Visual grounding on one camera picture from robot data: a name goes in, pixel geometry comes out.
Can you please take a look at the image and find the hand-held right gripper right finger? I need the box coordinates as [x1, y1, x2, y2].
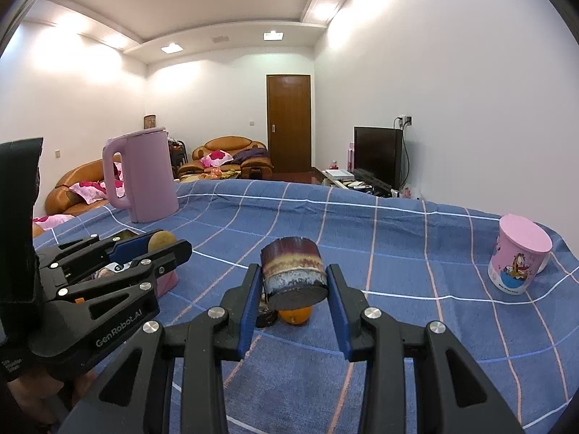
[326, 263, 525, 434]

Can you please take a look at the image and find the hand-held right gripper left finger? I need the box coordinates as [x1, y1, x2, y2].
[59, 263, 263, 434]

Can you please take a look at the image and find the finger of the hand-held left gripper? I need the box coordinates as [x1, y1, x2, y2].
[36, 231, 158, 288]
[49, 238, 194, 323]

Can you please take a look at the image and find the brown kiwi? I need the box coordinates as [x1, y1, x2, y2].
[148, 230, 177, 254]

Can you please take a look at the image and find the pink tin box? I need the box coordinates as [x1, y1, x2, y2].
[90, 230, 179, 298]

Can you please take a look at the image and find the brown layered cylinder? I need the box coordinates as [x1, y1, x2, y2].
[260, 236, 327, 310]

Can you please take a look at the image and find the small orange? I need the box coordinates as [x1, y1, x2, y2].
[278, 305, 314, 326]

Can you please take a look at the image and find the pink floral cushion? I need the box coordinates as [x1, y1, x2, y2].
[33, 214, 75, 231]
[68, 163, 125, 203]
[200, 150, 233, 169]

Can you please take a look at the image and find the pink electric kettle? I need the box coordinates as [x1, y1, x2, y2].
[102, 127, 179, 224]

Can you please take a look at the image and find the orange leather sofa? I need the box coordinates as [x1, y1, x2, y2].
[45, 156, 123, 217]
[178, 136, 273, 180]

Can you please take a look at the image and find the coffee table with snacks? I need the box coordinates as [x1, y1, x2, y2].
[181, 168, 240, 182]

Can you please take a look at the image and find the blue checked blanket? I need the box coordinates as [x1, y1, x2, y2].
[33, 179, 579, 434]

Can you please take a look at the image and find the dark purple clothing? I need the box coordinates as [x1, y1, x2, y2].
[232, 145, 270, 166]

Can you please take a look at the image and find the low television stand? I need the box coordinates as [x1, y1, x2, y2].
[317, 167, 399, 197]

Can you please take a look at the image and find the black television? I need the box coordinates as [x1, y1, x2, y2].
[354, 127, 404, 189]

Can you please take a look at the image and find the brown wooden door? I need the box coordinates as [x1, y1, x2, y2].
[266, 75, 313, 173]

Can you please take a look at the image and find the pink cartoon mug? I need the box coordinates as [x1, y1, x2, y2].
[487, 230, 550, 296]

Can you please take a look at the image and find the pink mug lid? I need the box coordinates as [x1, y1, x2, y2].
[499, 214, 553, 252]

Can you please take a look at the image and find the black power cable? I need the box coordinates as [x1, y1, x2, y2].
[393, 118, 410, 191]

